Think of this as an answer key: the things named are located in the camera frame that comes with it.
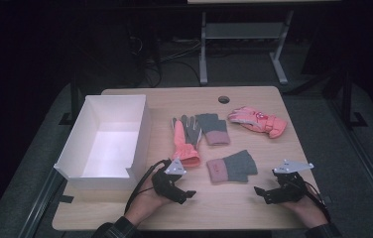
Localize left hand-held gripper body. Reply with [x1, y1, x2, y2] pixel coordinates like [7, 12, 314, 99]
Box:
[152, 157, 188, 204]

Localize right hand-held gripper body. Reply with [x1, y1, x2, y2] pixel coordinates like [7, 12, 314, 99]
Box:
[273, 159, 314, 203]

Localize gray knit glove pink cuff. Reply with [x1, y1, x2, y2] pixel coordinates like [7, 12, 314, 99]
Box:
[195, 113, 231, 147]
[205, 149, 259, 184]

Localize pink ski glove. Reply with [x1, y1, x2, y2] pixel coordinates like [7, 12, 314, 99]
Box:
[170, 114, 203, 168]
[227, 106, 289, 140]

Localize white box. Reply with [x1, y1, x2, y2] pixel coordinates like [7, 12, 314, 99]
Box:
[53, 94, 153, 191]

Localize person's right hand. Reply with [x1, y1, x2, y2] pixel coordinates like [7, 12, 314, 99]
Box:
[283, 184, 328, 229]

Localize person's left hand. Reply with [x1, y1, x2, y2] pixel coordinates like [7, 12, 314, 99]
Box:
[124, 170, 175, 226]

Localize gray metal stand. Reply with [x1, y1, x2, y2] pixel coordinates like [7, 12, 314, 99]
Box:
[198, 9, 295, 86]

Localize left hand-held gripper black cable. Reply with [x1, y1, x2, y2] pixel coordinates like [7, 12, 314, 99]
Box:
[124, 159, 173, 213]

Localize hand-held gripper black cable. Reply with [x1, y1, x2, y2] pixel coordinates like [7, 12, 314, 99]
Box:
[124, 159, 173, 213]
[303, 180, 333, 223]

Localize right hand-held gripper black cable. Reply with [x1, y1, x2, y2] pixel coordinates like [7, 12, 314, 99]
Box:
[303, 180, 333, 223]

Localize black floor cables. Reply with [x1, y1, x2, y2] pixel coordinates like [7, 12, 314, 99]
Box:
[126, 33, 202, 89]

